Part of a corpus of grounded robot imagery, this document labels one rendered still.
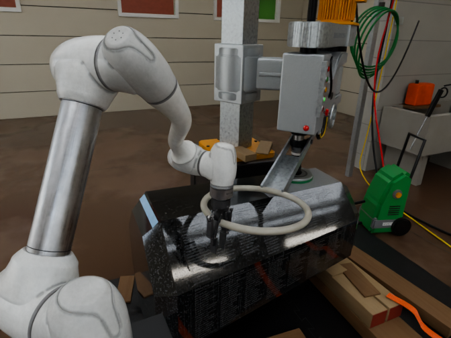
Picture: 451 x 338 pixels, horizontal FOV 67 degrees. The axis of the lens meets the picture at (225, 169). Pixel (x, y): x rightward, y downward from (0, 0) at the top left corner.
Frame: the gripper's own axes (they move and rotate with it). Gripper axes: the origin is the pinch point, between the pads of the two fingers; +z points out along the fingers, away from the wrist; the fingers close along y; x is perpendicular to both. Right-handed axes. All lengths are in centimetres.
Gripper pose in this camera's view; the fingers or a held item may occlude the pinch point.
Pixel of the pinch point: (218, 243)
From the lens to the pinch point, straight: 140.4
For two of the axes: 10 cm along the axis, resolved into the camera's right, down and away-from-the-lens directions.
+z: -0.6, 9.5, 3.1
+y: 6.6, -1.9, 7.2
